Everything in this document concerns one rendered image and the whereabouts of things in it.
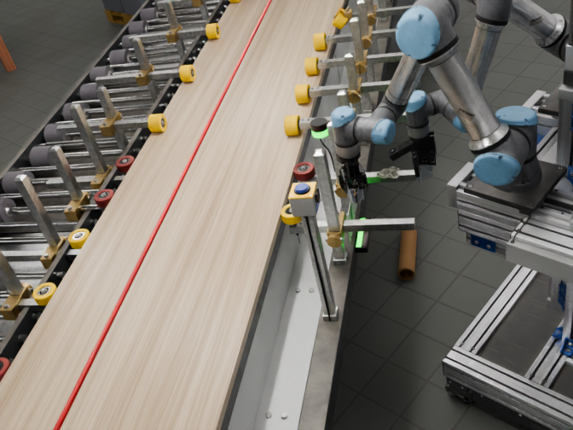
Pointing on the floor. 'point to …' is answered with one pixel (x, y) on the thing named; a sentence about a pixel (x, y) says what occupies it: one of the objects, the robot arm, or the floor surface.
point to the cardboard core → (408, 254)
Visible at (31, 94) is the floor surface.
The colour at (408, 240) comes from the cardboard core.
